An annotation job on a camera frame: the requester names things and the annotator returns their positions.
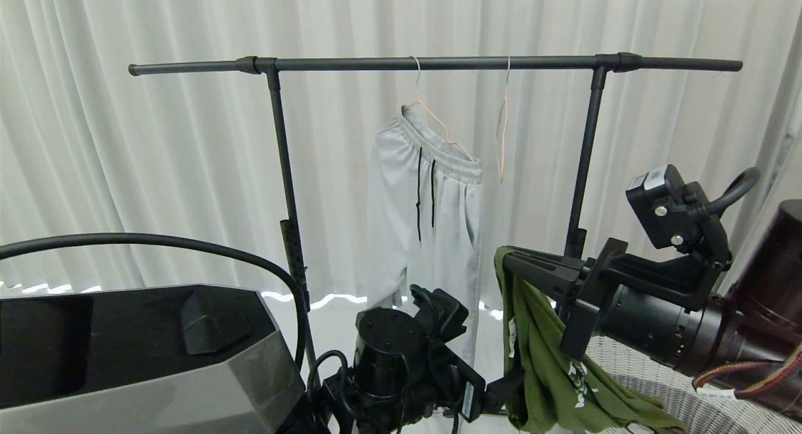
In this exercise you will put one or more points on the pink clothes hanger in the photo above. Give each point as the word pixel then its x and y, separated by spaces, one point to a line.
pixel 438 124
pixel 502 165

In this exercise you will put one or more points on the pale grey shorts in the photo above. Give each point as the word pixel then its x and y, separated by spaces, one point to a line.
pixel 401 221

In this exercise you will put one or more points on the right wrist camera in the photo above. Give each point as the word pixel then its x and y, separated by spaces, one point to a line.
pixel 664 208

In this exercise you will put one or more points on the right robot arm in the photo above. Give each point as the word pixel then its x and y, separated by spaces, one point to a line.
pixel 764 296

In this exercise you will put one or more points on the green garment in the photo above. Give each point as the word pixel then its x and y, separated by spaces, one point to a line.
pixel 545 359

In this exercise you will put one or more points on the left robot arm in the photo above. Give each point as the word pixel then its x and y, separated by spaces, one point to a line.
pixel 156 359

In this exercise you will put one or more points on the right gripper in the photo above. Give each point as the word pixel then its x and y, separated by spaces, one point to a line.
pixel 651 327

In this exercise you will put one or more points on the white laundry basket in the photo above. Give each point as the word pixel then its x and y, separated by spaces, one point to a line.
pixel 689 415

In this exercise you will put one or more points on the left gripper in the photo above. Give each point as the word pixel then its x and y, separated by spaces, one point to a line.
pixel 451 390

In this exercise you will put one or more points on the black clothes rack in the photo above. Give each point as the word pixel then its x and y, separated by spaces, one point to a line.
pixel 438 62

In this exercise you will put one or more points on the white curtain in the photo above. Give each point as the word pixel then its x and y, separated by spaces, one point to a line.
pixel 156 139

